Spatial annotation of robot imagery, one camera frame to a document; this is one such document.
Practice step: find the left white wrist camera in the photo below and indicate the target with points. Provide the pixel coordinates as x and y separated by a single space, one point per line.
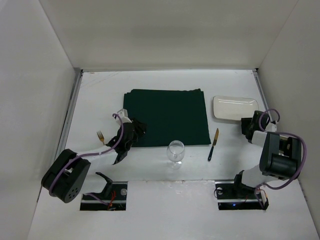
122 115

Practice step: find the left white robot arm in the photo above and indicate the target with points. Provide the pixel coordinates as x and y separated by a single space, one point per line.
74 173

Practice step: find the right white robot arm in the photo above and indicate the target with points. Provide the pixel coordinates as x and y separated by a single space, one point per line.
251 178

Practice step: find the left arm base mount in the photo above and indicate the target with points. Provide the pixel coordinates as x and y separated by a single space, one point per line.
116 200

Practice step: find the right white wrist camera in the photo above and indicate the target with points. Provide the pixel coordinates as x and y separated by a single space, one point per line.
273 126

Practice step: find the right aluminium table rail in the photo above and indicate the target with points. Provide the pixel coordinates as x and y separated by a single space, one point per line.
262 95

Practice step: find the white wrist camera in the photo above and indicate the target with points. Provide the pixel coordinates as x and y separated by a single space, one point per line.
273 126
122 115

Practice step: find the gold fork black handle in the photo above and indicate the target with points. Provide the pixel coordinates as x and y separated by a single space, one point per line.
101 137

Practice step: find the aluminium table rail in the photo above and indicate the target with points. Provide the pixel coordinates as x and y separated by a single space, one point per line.
262 95
69 113

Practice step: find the gold knife black handle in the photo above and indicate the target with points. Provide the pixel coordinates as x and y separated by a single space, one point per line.
213 145

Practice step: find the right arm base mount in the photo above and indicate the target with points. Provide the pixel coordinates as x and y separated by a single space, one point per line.
230 198

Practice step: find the clear wine glass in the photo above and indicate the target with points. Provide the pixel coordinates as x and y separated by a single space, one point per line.
175 153

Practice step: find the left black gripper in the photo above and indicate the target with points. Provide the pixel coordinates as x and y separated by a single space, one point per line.
133 129

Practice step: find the dark green cloth placemat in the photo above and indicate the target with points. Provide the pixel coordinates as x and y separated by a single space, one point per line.
169 115

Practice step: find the white rectangular plate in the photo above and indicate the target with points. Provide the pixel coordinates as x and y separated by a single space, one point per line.
233 108

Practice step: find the left aluminium table rail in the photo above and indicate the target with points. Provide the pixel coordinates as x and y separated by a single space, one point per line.
69 113

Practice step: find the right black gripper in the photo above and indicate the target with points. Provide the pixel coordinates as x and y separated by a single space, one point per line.
249 125

